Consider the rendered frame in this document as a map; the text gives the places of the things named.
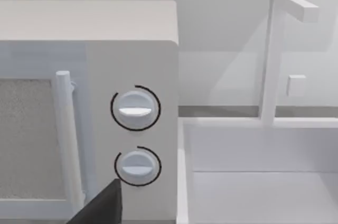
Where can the microwave door with speckled window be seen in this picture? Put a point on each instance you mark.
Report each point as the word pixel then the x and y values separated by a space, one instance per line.
pixel 34 129

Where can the white microwave knob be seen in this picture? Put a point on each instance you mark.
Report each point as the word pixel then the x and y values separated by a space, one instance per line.
pixel 137 166
pixel 135 107

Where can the white sink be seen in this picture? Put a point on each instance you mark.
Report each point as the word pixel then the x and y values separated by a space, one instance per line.
pixel 258 171

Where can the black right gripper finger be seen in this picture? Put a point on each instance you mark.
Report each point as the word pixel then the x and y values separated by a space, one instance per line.
pixel 105 205

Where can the tall white tap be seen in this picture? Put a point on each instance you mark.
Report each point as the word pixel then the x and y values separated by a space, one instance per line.
pixel 272 63

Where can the pale microwave oven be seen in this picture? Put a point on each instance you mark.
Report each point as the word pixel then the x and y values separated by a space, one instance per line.
pixel 132 49

